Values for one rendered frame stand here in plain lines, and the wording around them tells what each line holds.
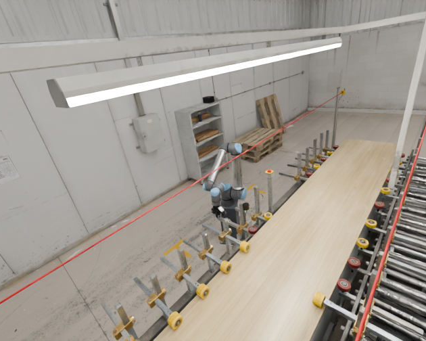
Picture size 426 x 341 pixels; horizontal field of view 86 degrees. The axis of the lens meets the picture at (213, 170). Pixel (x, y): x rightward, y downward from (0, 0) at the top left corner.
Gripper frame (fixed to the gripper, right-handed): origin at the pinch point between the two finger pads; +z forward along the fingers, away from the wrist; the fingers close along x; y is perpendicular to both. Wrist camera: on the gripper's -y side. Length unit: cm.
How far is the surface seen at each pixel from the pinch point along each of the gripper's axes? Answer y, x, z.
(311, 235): -88, -21, -11
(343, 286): -123, 13, -13
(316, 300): -114, 37, -18
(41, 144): 234, 86, -75
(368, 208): -115, -84, -12
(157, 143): 209, -72, -25
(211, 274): -32, 49, 11
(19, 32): 243, 54, -205
